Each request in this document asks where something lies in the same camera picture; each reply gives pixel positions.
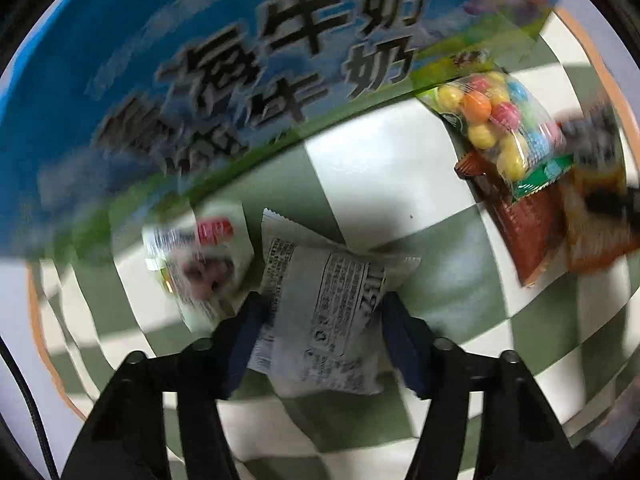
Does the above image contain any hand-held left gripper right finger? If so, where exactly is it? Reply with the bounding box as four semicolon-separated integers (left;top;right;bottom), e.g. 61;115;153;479
381;290;576;480

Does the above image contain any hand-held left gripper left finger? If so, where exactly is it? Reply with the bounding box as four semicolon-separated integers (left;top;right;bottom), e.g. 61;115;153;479
60;290;273;480

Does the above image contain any grey white snack packet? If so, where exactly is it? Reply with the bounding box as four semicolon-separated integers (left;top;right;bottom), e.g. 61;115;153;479
247;207;422;397

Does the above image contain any printed cardboard box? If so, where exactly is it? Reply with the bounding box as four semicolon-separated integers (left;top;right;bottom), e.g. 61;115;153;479
0;0;568;263

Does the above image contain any white green snack packet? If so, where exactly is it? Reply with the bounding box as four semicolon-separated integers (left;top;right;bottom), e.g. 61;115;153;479
141;202;254;332

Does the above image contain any brown snack packet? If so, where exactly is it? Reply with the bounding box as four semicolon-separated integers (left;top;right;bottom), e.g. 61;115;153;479
454;151;567;289

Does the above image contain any green white checkered mat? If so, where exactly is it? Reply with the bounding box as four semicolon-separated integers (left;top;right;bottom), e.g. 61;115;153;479
25;5;640;480

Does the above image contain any red orange panda snack packet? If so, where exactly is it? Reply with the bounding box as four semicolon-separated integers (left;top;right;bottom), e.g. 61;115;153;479
556;104;640;274

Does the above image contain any colourful candy ball bag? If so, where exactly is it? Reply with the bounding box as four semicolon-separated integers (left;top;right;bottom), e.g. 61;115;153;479
416;51;577;204

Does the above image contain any black cable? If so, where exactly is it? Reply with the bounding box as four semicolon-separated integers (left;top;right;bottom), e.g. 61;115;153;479
0;335;57;480

